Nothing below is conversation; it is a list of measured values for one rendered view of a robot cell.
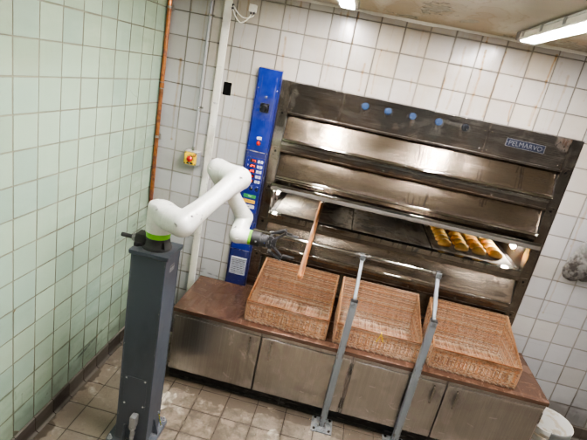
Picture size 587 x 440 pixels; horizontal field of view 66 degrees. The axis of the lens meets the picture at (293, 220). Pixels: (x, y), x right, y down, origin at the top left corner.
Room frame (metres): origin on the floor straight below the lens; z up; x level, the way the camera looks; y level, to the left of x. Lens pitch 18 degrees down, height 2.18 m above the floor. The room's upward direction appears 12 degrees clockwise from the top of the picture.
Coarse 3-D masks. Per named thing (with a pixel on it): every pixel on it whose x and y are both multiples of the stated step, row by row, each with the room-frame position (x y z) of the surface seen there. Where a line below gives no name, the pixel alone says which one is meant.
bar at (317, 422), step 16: (288, 240) 2.73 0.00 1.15; (304, 240) 2.72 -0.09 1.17; (368, 256) 2.68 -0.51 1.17; (432, 272) 2.64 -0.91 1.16; (352, 304) 2.46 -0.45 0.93; (352, 320) 2.45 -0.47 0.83; (432, 320) 2.42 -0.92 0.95; (432, 336) 2.41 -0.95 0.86; (336, 368) 2.46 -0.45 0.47; (416, 368) 2.41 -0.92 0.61; (416, 384) 2.41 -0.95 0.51; (320, 416) 2.55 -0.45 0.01; (400, 416) 2.41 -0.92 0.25; (320, 432) 2.41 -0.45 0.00; (400, 432) 2.41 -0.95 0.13
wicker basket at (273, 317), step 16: (272, 272) 3.05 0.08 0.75; (288, 272) 3.04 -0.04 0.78; (304, 272) 3.04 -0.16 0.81; (320, 272) 3.03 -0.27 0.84; (256, 288) 2.84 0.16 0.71; (272, 288) 3.02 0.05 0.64; (304, 288) 3.00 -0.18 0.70; (320, 288) 3.00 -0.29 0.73; (336, 288) 2.90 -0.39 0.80; (256, 304) 2.61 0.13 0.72; (272, 304) 2.88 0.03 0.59; (288, 304) 2.94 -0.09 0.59; (304, 304) 2.97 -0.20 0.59; (320, 304) 2.97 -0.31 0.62; (256, 320) 2.62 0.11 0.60; (272, 320) 2.60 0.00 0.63; (288, 320) 2.59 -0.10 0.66; (304, 320) 2.58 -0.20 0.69; (320, 320) 2.57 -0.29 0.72; (320, 336) 2.57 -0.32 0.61
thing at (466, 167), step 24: (288, 120) 3.13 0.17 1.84; (312, 120) 3.13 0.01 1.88; (312, 144) 3.06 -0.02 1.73; (336, 144) 3.07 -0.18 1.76; (360, 144) 3.07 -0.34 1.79; (384, 144) 3.07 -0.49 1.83; (408, 144) 3.07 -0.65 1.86; (408, 168) 3.02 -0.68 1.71; (432, 168) 3.01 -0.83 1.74; (456, 168) 3.00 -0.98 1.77; (480, 168) 3.00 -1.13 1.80; (504, 168) 3.00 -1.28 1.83; (528, 168) 3.00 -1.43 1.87; (528, 192) 2.92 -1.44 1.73; (552, 192) 2.94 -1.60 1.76
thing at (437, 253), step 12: (276, 216) 3.11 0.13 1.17; (288, 216) 3.14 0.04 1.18; (324, 228) 3.08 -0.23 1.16; (336, 228) 3.08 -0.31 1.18; (372, 240) 3.05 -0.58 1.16; (384, 240) 3.04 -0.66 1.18; (396, 240) 3.08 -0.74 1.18; (420, 252) 3.02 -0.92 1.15; (432, 252) 3.01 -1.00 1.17; (444, 252) 3.03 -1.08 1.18; (468, 264) 2.99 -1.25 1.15; (480, 264) 2.98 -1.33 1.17; (492, 264) 2.99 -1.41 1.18; (516, 276) 2.96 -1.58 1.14
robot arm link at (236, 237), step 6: (234, 222) 2.59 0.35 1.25; (240, 222) 2.57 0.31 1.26; (234, 228) 2.53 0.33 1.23; (240, 228) 2.53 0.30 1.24; (246, 228) 2.56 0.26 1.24; (234, 234) 2.51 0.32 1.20; (240, 234) 2.51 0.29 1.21; (246, 234) 2.51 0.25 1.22; (234, 240) 2.51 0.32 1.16; (240, 240) 2.51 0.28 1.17; (246, 240) 2.51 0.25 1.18
